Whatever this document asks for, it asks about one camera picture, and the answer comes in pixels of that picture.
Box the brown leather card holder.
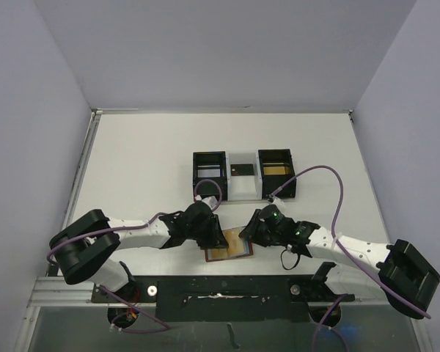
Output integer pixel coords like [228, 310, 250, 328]
[205, 227, 254, 263]

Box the gold card in tray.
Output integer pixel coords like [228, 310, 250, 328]
[263, 165, 290, 176]

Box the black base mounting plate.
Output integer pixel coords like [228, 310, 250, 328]
[91, 274, 355, 323]

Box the aluminium frame rail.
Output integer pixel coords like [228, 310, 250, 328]
[28, 276, 96, 308]

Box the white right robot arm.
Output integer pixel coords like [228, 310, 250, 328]
[240, 205, 440, 319]

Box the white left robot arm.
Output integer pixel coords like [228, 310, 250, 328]
[46, 201, 229, 301]

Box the gold credit card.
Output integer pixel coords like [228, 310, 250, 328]
[224, 227, 249, 257]

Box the silver card in tray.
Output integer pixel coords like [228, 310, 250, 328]
[197, 166, 221, 178]

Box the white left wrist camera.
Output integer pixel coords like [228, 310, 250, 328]
[194, 195, 221, 211]

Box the black white card sorting tray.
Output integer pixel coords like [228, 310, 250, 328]
[192, 149, 296, 202]

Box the black card in tray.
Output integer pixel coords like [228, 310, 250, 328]
[231, 164, 254, 177]

